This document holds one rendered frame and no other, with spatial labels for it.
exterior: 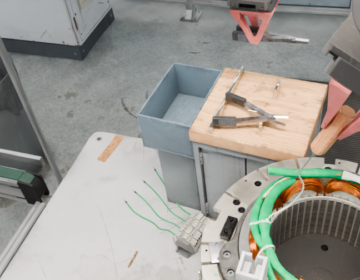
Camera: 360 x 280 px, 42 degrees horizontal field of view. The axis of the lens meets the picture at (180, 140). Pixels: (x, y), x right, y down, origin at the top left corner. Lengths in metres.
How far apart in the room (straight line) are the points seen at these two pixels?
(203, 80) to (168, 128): 0.16
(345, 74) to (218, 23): 2.72
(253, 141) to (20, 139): 1.53
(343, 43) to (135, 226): 0.74
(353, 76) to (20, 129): 1.86
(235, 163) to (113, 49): 2.24
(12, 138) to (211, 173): 1.38
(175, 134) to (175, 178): 0.17
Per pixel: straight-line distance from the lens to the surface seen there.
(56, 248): 1.08
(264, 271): 0.51
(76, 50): 2.96
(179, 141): 0.87
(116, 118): 2.50
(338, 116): 0.47
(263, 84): 0.91
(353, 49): 0.41
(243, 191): 0.69
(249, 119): 0.80
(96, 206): 1.11
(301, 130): 0.82
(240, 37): 0.82
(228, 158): 0.85
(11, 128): 2.12
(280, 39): 0.80
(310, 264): 0.71
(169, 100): 0.98
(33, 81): 2.94
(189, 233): 0.98
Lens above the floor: 1.63
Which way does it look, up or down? 45 degrees down
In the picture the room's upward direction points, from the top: 9 degrees counter-clockwise
